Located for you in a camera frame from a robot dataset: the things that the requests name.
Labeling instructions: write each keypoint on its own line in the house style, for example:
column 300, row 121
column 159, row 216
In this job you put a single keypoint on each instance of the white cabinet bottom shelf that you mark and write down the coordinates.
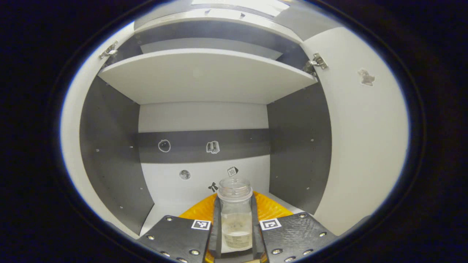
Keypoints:
column 164, row 210

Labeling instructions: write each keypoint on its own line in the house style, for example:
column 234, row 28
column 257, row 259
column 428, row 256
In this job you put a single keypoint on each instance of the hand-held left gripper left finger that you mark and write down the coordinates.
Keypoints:
column 179, row 237

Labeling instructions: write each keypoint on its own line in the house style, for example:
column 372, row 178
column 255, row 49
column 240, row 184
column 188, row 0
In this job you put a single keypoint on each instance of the white cabinet shelf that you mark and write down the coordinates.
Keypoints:
column 204, row 76
column 164, row 210

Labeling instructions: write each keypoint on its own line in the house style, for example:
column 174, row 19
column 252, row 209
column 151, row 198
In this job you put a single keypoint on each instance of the white cabinet door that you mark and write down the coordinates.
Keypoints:
column 365, row 146
column 71, row 142

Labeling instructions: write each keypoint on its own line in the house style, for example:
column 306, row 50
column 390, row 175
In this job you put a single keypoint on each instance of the white and grey cabinet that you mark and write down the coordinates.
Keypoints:
column 204, row 117

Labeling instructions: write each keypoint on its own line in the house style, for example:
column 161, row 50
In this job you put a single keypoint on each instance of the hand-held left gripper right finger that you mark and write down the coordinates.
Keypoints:
column 292, row 237

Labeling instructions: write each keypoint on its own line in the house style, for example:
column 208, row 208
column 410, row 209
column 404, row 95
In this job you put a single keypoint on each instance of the metal door hinge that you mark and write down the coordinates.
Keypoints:
column 108, row 51
column 316, row 63

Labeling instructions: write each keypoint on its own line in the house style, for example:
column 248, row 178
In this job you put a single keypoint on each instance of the clear plastic bottle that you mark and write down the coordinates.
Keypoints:
column 236, row 219

